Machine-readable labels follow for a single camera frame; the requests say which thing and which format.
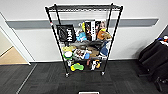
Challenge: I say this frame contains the dark grey bag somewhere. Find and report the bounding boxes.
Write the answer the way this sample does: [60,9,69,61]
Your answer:
[71,39,110,51]

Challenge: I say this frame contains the white box with red print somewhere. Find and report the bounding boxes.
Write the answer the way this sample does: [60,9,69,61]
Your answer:
[72,48,88,61]

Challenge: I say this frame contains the small blue cup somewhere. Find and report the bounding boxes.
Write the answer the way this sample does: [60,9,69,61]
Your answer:
[83,52,92,61]

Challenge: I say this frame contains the blue plush toy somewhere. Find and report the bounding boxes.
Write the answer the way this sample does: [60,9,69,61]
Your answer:
[75,26,89,43]

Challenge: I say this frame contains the yellow plush toy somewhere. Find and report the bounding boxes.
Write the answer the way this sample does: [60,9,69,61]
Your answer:
[61,45,75,54]

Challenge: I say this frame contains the dark box with white stripe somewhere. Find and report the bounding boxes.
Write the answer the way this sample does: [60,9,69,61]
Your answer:
[84,20,98,42]

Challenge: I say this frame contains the green and white bowl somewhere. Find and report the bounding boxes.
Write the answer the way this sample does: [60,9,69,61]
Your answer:
[63,50,75,61]

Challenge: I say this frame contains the white and black bottle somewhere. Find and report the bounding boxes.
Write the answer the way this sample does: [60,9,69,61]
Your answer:
[90,59,99,71]

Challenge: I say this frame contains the blue cloth bag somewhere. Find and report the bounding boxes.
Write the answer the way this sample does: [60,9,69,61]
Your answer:
[99,41,111,58]

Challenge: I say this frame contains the green and yellow toy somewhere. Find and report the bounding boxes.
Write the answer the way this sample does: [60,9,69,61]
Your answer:
[70,62,85,73]

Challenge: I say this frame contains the yellow toy with eyes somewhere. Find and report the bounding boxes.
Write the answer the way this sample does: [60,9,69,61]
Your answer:
[80,21,87,31]

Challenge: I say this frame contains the small orange toy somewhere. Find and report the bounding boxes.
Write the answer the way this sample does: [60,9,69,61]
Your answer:
[95,61,102,70]

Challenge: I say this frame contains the black Huel bag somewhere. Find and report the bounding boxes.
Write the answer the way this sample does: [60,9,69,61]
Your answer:
[55,23,76,45]

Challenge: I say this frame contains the white box with picture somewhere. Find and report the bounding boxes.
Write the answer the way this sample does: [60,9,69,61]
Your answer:
[95,20,109,33]

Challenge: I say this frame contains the small red and blue toy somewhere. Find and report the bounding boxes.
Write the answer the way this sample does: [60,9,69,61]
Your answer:
[158,35,168,43]

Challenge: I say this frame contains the black chair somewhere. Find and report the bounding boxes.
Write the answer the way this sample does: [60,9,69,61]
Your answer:
[138,33,168,93]

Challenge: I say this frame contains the black wire shelf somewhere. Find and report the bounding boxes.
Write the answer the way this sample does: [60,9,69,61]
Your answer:
[44,3,124,78]

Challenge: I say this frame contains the long grey wall band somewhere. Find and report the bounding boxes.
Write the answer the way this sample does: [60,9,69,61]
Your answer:
[5,18,160,30]

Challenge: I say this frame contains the white door frame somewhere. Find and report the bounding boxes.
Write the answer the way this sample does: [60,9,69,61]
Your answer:
[0,13,33,66]

